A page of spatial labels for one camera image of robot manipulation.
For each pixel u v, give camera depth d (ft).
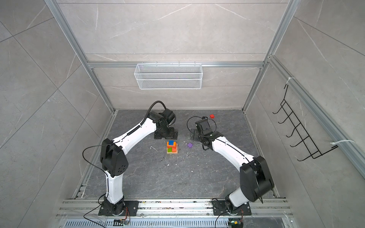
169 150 3.06
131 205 2.47
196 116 2.42
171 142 3.04
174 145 2.98
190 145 3.21
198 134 2.63
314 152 1.91
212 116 3.71
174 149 3.10
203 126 2.20
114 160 1.69
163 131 2.35
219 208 2.39
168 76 3.31
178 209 2.45
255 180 1.44
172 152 3.06
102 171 1.76
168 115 2.30
